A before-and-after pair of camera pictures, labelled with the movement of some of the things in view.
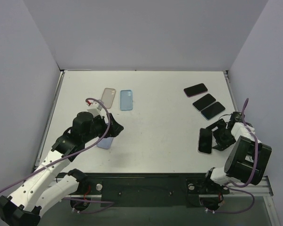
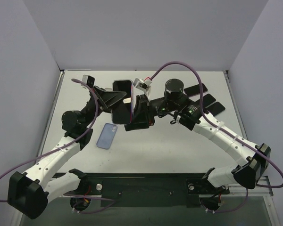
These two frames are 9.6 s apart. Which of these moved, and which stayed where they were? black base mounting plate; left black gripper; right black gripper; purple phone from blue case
Moved: right black gripper; left black gripper
Stayed: purple phone from blue case; black base mounting plate
